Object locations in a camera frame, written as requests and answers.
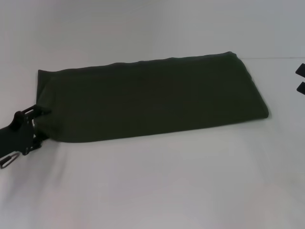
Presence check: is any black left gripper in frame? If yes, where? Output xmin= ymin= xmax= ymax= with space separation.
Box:
xmin=0 ymin=104 xmax=52 ymax=163

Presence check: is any dark green FREE print T-shirt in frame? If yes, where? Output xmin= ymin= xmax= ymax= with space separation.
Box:
xmin=33 ymin=51 xmax=270 ymax=144

